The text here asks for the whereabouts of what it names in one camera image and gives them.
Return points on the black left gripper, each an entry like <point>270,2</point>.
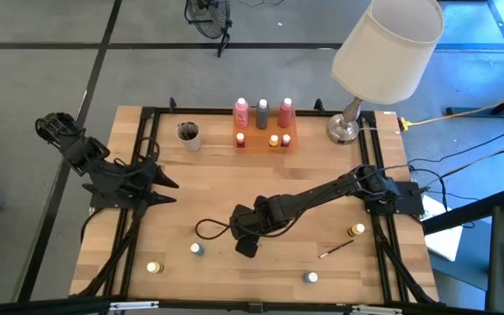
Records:
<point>129,181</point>

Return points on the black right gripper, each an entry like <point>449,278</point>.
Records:
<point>258,216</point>

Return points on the small blue paint bottle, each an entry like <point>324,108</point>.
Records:
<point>197,249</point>
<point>310,277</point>

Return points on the small red paint bottle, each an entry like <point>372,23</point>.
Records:
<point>240,141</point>
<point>286,141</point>

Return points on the small yellow paint bottle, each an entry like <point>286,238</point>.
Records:
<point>156,267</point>
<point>354,230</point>
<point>274,141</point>

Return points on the large pink paint bottle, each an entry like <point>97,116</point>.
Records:
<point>241,114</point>

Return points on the large grey paint bottle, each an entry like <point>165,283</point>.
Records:
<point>262,116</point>

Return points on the large red paint bottle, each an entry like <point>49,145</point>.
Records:
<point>286,114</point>

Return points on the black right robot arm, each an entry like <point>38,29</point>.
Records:
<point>335,188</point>

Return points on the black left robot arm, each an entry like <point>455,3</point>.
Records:
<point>81,151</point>

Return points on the white plastic cup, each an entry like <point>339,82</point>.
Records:
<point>193,145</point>

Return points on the translucent orange tray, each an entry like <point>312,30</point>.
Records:
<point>256,146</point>

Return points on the black floor fan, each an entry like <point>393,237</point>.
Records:
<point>208,19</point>

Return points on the white flat panel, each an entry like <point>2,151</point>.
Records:
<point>442,240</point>

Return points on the black metal bar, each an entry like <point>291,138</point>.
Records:
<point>466,212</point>

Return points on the table lamp with cream shade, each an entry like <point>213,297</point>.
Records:
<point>387,52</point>

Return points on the black table-level camera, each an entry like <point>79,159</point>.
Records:
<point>255,307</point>

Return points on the black aluminium table frame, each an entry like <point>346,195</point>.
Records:
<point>208,111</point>

